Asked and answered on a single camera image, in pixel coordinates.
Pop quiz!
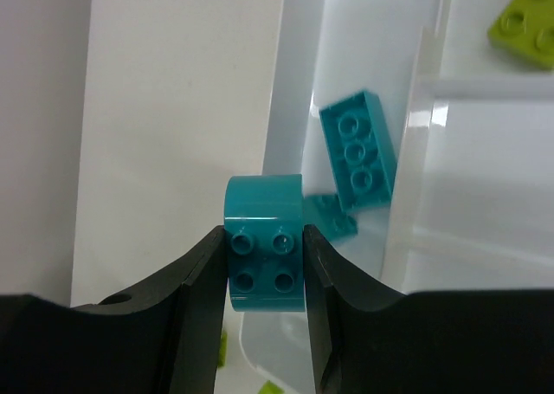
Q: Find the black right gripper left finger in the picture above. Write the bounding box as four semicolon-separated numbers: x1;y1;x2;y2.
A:
1;227;227;393

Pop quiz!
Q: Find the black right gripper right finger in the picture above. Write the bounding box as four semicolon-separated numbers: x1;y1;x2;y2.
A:
303;225;553;393

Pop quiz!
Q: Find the lime green lego plate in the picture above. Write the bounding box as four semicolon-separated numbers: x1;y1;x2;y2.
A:
487;0;553;71

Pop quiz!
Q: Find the small green lego single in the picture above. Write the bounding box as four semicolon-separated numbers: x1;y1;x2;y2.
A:
217;329;228;369

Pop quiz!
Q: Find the teal rounded lego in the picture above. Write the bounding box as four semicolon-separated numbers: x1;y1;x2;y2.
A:
224;174;305;312

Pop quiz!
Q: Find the teal lego small brick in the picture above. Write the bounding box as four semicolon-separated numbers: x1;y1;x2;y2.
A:
303;194;358;242

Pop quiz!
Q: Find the green lego row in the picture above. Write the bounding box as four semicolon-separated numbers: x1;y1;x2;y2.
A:
258;380;285;394

